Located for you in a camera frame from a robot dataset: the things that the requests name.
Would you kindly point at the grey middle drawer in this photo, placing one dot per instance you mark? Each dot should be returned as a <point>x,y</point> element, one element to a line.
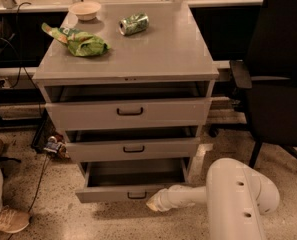
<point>132,149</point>

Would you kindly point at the small blue white toy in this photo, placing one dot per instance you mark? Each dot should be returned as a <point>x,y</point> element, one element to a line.
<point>55,147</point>

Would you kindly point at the grey metal drawer cabinet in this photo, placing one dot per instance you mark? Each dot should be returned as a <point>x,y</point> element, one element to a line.
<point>169,60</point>

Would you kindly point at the grey drawer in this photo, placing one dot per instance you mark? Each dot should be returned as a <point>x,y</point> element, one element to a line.
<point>132,149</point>
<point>129,114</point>
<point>113,181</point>

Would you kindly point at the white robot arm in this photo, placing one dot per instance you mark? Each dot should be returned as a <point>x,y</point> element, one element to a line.
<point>236,197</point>

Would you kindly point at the grey top drawer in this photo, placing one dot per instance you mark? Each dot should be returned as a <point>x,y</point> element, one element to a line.
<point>129,114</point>

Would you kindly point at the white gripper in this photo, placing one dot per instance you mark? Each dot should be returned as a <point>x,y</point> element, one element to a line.
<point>168,197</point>

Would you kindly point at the beige paper bowl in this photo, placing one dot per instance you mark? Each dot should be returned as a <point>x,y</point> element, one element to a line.
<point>85,11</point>

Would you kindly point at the wall power outlet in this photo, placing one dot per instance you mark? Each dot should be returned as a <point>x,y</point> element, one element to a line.
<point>4,83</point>

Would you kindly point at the green chip bag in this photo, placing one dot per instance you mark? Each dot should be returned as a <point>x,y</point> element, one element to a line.
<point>78,42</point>

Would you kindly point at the grey bottom drawer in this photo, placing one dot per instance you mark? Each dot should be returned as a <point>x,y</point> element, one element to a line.
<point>113,181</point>

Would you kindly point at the black office chair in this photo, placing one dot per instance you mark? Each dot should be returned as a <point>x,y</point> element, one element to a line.
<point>266,80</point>

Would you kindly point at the black floor bin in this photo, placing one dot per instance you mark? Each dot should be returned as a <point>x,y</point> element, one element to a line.
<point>43,132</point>

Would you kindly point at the green soda can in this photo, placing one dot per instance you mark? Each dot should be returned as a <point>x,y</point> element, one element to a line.
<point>134,24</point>

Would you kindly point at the tan sneaker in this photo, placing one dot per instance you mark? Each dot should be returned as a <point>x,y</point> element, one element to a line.
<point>12,220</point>

